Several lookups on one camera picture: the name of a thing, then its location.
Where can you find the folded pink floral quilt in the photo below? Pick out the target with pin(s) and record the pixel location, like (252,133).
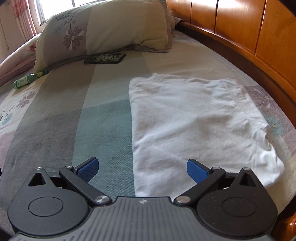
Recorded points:
(18,60)

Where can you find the floral patchwork pillow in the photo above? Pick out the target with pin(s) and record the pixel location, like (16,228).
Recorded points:
(111,25)

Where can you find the pink patterned curtain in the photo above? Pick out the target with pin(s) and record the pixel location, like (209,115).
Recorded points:
(24,18)

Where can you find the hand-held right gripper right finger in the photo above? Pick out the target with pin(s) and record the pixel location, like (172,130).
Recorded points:
(197,170)

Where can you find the wooden headboard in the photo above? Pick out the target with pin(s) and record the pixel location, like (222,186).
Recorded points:
(242,27)

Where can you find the window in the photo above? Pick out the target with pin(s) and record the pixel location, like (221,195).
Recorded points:
(55,9)

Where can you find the dark phone with cartoon case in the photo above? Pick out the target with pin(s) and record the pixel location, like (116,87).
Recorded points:
(105,58)

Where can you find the green glass bottle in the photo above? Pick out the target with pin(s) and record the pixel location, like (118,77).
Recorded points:
(23,82)

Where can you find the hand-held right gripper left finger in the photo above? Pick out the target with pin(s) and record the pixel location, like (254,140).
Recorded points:
(87,169)

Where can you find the plain white t-shirt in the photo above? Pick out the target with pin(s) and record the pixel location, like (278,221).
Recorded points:
(196,120)

